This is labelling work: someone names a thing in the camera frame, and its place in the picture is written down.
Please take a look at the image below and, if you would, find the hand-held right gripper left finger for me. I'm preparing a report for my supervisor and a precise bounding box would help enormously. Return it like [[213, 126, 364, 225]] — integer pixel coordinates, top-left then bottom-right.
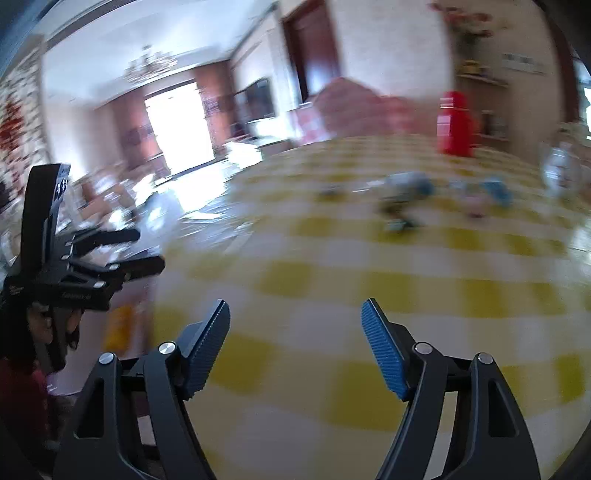
[[53, 299, 232, 480]]

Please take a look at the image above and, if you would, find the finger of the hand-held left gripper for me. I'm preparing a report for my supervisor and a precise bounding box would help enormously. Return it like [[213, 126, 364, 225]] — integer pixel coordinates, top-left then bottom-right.
[[69, 256, 165, 289], [62, 228, 141, 259]]

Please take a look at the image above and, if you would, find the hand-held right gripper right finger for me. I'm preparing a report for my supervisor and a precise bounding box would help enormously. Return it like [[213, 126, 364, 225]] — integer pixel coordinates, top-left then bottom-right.
[[360, 298, 541, 480]]

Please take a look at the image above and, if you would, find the grey white snack packet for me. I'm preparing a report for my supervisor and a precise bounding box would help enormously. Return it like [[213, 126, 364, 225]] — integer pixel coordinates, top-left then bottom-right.
[[383, 172, 437, 204]]

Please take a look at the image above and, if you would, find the blue cartoon snack packet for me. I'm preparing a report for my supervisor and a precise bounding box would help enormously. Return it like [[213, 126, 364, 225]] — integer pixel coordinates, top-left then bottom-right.
[[480, 178, 514, 208]]

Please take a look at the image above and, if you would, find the person's left hand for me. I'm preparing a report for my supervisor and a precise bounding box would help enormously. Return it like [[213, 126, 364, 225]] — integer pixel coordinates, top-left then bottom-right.
[[27, 309, 80, 365]]

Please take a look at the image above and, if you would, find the yellow checked tablecloth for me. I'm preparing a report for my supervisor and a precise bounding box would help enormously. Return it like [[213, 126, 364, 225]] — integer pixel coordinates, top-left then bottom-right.
[[152, 134, 591, 480]]

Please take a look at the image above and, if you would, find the brown curtain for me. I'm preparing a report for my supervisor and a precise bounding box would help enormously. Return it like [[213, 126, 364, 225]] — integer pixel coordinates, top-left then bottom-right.
[[194, 62, 232, 162]]

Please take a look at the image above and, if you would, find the chandelier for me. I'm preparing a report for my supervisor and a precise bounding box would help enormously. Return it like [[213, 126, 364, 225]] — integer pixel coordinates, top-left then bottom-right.
[[124, 46, 178, 84]]

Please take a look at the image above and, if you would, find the black television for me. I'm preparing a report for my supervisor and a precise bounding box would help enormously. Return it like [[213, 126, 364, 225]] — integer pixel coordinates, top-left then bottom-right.
[[245, 78, 275, 121]]

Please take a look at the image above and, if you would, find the red thermos jug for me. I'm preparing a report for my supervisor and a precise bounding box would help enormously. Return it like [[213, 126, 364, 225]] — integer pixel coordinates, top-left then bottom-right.
[[438, 91, 476, 158]]

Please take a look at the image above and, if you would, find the pink checked chair cover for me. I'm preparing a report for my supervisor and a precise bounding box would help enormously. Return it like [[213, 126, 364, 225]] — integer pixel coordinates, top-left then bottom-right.
[[295, 78, 444, 144]]

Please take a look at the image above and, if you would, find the white floral teapot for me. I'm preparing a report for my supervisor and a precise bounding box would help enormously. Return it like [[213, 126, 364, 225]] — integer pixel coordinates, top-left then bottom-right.
[[540, 141, 583, 199]]

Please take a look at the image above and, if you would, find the dark wooden door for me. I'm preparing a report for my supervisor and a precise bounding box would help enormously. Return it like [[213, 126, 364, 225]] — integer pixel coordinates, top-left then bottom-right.
[[281, 0, 342, 100]]

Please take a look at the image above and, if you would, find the flower vase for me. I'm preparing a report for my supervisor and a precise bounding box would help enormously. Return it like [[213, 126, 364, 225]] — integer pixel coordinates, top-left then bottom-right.
[[429, 0, 506, 42]]

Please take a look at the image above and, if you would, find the wall shelf with jars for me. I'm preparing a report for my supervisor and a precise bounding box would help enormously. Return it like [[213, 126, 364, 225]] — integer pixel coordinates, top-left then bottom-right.
[[457, 60, 511, 139]]

